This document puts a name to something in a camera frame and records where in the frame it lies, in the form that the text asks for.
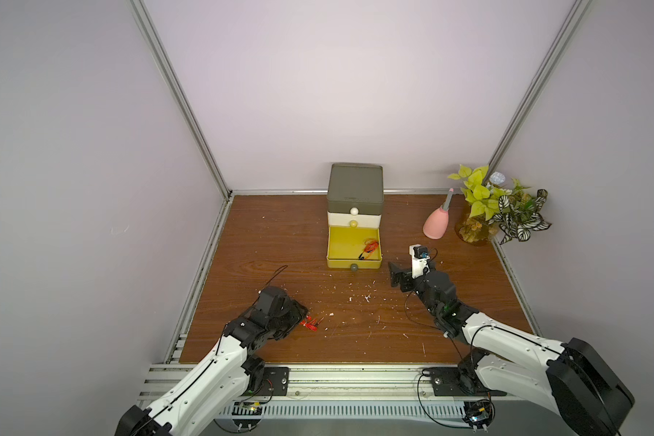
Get red earphones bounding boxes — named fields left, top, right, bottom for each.
left=300, top=315, right=324, bottom=332
left=358, top=238, right=380, bottom=260

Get cream drawer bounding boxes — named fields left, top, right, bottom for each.
left=327, top=213, right=382, bottom=229

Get olive green top drawer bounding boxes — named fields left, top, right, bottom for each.
left=328, top=198, right=384, bottom=215

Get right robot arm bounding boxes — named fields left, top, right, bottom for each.
left=389, top=259, right=635, bottom=435

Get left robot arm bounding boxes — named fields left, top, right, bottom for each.
left=114, top=286, right=308, bottom=436

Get three-tier drawer cabinet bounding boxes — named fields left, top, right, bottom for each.
left=326, top=162, right=385, bottom=229

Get pink vase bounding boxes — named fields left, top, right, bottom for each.
left=423, top=188, right=454, bottom=240

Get potted green plant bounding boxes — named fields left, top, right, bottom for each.
left=448, top=165, right=552, bottom=245

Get left controller board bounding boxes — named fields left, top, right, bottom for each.
left=232, top=401, right=265, bottom=433

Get controller board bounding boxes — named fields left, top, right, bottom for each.
left=463, top=398, right=496, bottom=432
left=232, top=401, right=265, bottom=433

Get right controller board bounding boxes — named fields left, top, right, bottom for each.
left=463, top=398, right=496, bottom=432

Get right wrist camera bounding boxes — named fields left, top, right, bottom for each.
left=409, top=245, right=431, bottom=279

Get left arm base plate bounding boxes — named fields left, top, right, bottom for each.
left=243, top=366, right=291, bottom=397

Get aluminium mounting rail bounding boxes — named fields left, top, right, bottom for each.
left=138, top=362, right=552, bottom=403

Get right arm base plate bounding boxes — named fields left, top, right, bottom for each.
left=421, top=366, right=507, bottom=397

